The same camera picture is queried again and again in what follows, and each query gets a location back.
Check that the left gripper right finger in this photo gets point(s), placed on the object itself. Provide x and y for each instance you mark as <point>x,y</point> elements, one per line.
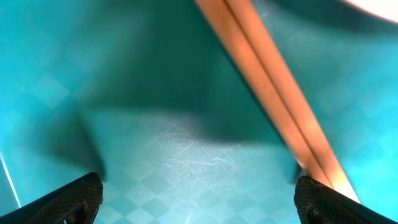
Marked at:
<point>318,204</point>

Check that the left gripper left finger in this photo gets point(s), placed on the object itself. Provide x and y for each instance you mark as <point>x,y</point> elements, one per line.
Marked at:
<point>77,202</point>

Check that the wooden chopstick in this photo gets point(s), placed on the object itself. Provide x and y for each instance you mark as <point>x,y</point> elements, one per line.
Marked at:
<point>227,29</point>
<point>269,55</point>

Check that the teal plastic serving tray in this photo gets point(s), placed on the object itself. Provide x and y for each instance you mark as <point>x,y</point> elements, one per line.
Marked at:
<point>144,93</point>

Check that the white round plate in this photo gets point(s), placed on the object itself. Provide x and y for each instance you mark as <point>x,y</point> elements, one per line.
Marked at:
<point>384,9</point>

